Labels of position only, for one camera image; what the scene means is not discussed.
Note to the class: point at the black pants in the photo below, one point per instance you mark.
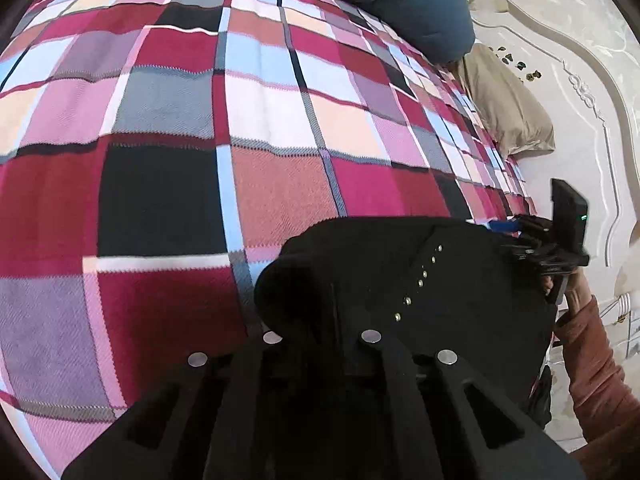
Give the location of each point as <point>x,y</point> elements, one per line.
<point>434,283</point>

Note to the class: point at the red sleeved right forearm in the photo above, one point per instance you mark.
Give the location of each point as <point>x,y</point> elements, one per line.
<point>605,407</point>

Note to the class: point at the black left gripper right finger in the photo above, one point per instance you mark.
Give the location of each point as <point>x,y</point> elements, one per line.
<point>432,416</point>

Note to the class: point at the plaid checkered bed blanket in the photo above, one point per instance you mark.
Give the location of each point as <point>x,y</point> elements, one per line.
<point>156,155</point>

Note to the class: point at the beige pillow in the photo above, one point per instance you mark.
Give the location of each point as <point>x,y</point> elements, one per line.
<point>513,117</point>

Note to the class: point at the white carved headboard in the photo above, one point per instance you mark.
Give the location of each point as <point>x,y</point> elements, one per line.
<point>574,56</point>

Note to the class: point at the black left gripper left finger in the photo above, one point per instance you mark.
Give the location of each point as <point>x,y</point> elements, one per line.
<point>204,422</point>

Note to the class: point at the right hand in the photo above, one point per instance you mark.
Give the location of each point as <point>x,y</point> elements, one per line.
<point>579,299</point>

